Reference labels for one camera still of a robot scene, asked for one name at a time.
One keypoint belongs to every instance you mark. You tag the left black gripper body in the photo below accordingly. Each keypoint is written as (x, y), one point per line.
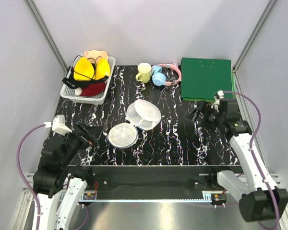
(74, 142)

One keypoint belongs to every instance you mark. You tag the yellow mug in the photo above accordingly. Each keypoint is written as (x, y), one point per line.
(144, 73)

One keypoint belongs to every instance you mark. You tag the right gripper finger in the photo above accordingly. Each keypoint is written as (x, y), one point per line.
(193, 116)
(200, 106)

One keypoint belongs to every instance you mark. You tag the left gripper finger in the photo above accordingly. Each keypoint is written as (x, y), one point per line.
(82, 133)
(94, 133)

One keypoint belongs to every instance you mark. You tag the black bra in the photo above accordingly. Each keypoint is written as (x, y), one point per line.
(72, 83)

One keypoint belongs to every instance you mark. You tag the blue pink cat headphones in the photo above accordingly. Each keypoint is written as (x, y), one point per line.
(159, 79)

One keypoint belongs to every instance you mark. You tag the yellow bra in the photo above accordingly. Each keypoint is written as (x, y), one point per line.
(90, 69)

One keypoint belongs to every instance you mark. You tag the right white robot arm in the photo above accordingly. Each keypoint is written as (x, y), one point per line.
(259, 197)

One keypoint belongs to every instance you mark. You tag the green folder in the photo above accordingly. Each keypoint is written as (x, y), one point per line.
(202, 78)

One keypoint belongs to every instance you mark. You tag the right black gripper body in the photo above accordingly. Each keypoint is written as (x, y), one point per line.
(211, 118)

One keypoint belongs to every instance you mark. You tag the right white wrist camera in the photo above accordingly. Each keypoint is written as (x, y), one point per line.
(218, 98)

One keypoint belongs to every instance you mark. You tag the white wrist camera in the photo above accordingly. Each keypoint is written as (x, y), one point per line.
(58, 125)
(218, 98)

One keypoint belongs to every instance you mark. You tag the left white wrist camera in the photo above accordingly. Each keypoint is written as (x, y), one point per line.
(58, 125)

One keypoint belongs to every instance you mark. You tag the beige bra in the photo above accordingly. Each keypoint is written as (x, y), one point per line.
(95, 55)

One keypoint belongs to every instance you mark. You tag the red lace bra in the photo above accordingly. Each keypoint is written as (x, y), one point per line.
(94, 89)

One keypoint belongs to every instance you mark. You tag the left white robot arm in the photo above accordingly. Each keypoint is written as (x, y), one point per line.
(57, 190)

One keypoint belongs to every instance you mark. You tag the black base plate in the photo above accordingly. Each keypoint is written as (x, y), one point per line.
(139, 183)

